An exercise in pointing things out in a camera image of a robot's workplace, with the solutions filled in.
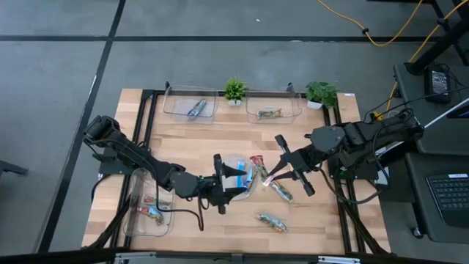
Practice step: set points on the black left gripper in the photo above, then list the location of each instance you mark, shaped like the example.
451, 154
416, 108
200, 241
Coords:
210, 190

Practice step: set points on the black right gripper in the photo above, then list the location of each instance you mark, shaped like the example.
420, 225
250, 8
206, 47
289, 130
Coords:
304, 159

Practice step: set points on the green granola bar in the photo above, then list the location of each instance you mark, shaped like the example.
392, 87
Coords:
269, 114
273, 223
282, 191

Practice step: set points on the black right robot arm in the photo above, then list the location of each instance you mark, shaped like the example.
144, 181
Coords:
366, 135

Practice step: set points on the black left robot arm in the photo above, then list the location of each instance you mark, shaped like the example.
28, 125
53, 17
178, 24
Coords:
128, 150

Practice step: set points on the clear plastic bin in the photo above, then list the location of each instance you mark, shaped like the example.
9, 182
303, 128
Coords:
146, 227
176, 110
289, 110

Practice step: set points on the leafy plant in white pot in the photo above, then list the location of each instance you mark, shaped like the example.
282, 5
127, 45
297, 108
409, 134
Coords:
322, 93

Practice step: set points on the spiky plant in white pot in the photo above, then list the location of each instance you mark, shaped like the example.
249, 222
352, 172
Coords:
235, 89

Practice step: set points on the white sticker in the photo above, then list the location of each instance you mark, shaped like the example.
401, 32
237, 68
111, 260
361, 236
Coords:
350, 94

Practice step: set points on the dark grey side desk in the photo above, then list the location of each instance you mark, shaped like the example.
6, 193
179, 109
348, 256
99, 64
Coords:
432, 143

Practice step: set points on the black keyboard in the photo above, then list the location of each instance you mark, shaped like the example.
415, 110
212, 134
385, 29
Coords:
450, 198

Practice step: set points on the black power adapter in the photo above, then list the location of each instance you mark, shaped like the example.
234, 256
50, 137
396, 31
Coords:
438, 82

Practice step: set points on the white-edged dark screen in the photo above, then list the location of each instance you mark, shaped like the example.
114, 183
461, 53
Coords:
459, 111

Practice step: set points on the black stand leg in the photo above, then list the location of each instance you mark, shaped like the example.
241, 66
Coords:
436, 49

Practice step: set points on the black chair leg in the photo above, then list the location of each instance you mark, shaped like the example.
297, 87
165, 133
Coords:
11, 168

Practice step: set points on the black aluminium table frame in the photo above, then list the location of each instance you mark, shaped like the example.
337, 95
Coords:
152, 92

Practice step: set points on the black frame bar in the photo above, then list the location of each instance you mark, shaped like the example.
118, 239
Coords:
73, 256

